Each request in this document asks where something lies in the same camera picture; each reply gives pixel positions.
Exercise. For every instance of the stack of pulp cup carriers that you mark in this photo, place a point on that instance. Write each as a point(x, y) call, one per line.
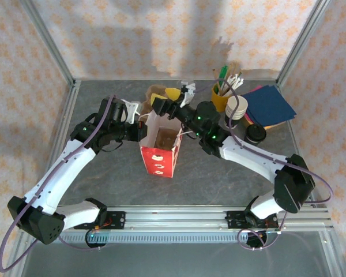
point(154, 89)

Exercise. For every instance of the red and white paper bag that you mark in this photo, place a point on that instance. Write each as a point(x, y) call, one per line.
point(158, 164)

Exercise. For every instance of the single black cup lid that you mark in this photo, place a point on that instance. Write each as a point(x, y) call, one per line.
point(256, 132)

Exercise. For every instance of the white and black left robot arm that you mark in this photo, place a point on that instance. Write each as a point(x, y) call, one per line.
point(66, 170)

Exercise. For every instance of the yellow utensil holder cup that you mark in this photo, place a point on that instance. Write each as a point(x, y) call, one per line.
point(217, 101)

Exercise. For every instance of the stack of paper cups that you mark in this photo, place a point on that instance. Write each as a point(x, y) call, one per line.
point(232, 104)

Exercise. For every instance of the wooden stirrer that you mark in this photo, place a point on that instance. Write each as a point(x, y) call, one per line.
point(236, 69)
point(216, 78)
point(231, 69)

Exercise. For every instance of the green straw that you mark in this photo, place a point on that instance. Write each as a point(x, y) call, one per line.
point(225, 73)

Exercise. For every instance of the navy napkin stack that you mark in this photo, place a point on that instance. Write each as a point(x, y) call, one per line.
point(268, 104)

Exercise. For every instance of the tan napkin stack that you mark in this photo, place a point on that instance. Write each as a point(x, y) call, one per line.
point(276, 125)

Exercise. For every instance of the aluminium side table rail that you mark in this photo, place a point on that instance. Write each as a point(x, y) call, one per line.
point(64, 124)
point(294, 135)

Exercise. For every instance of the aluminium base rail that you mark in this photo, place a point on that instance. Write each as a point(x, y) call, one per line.
point(176, 216)

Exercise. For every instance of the aluminium corner post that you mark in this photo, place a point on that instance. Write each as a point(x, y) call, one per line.
point(47, 37)
point(303, 37)

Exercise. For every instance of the aluminium frame leg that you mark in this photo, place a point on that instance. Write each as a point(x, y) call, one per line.
point(12, 269)
point(333, 259)

